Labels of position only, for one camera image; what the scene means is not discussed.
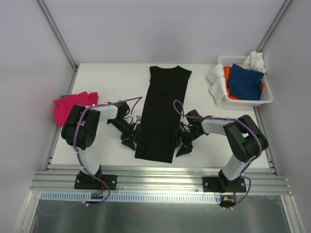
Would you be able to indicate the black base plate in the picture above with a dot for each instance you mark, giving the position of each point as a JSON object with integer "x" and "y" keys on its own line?
{"x": 86, "y": 182}
{"x": 219, "y": 185}

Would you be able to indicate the orange t shirt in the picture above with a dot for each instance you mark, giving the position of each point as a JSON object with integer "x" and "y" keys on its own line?
{"x": 226, "y": 73}

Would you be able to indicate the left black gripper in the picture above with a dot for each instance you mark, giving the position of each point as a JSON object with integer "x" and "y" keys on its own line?
{"x": 129, "y": 135}

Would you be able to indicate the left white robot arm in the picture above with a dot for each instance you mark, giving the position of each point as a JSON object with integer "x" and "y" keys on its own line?
{"x": 80, "y": 129}

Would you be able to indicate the white plastic basket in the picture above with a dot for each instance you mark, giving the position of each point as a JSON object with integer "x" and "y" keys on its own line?
{"x": 266, "y": 97}

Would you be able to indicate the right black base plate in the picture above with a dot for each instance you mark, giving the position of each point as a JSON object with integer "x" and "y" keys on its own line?
{"x": 219, "y": 185}

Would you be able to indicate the black t shirt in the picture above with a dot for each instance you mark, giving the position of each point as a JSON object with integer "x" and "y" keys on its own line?
{"x": 159, "y": 118}

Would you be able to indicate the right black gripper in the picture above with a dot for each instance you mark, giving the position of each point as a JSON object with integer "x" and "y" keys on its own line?
{"x": 182, "y": 140}

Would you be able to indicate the white t shirt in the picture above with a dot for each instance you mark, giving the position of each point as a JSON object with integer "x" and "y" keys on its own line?
{"x": 218, "y": 85}

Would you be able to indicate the blue t shirt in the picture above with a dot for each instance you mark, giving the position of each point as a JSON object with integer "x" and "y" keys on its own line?
{"x": 245, "y": 84}

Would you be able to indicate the white cloth in basket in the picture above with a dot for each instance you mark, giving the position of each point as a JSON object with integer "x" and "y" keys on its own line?
{"x": 254, "y": 61}

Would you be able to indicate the folded pink t shirt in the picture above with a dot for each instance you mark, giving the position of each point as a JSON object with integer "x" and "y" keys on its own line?
{"x": 64, "y": 105}

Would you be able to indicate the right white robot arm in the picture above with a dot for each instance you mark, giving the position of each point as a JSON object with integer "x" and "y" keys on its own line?
{"x": 246, "y": 140}

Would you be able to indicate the white slotted cable duct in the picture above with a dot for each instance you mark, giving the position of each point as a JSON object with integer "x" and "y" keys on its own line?
{"x": 131, "y": 197}

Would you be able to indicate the aluminium mounting rail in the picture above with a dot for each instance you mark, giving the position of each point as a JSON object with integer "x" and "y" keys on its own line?
{"x": 160, "y": 179}

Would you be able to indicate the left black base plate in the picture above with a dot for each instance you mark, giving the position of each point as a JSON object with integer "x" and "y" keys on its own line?
{"x": 86, "y": 182}

